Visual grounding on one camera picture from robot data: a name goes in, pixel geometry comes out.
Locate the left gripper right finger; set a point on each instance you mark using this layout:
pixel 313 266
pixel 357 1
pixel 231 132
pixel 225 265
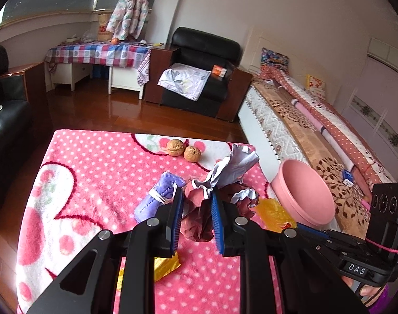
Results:
pixel 226 218

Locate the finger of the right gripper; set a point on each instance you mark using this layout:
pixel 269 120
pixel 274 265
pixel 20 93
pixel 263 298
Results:
pixel 312 233

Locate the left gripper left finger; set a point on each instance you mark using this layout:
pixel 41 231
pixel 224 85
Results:
pixel 170 216

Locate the purple cloth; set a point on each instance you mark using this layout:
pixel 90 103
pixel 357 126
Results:
pixel 160 194

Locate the maroon foil wrapper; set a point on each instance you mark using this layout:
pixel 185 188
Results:
pixel 197 224

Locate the yellow sponge cloth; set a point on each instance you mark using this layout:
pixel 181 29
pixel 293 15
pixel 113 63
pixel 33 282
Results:
pixel 274 217

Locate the yellow plastic wrapper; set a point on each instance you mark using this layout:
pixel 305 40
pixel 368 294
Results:
pixel 162 268

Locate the silver foil wrapper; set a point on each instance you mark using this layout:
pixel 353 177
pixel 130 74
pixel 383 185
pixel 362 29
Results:
pixel 228 170

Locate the person's right hand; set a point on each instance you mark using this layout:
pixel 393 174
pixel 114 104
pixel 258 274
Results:
pixel 365 291

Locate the pink plastic basin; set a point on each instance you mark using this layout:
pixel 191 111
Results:
pixel 303 194

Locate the blue tissue pack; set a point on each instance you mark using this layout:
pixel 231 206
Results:
pixel 347 178

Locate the right walnut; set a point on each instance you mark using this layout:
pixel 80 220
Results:
pixel 192 154

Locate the walnut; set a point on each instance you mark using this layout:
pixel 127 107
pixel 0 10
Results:
pixel 192 154
pixel 175 148

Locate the left walnut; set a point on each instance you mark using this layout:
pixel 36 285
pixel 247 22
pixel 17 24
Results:
pixel 175 148

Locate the pink polka dot blanket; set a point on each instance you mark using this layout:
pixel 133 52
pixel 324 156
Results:
pixel 93 180

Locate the red polka dot quilt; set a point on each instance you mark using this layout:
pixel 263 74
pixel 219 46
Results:
pixel 355 148

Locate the bed with brown blanket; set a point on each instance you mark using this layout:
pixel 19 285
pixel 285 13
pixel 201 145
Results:
pixel 279 132

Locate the pink rolled sheet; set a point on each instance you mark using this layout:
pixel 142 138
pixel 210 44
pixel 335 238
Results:
pixel 348 164

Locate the floral cloth on armchair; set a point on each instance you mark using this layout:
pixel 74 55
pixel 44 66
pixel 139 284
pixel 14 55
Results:
pixel 184 80

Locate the white wardrobe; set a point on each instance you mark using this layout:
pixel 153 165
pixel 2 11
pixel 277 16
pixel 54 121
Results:
pixel 373 105

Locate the black leather armchair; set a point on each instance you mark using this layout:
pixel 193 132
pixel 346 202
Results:
pixel 220 98

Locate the yellow floral pillow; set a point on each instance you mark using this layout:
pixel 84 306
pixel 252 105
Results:
pixel 316 87

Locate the orange box on armchair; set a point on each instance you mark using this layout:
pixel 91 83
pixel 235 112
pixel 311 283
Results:
pixel 219 72

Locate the colourful cartoon pillow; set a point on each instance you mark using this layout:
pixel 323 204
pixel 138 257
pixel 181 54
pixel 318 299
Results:
pixel 273 59

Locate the black sofa at left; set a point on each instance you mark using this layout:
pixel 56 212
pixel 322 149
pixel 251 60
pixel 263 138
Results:
pixel 24 118

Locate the checked cloth covered table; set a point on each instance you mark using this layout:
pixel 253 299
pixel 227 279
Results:
pixel 128 63

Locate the hanging floral padded jacket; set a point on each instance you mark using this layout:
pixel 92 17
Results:
pixel 127 19

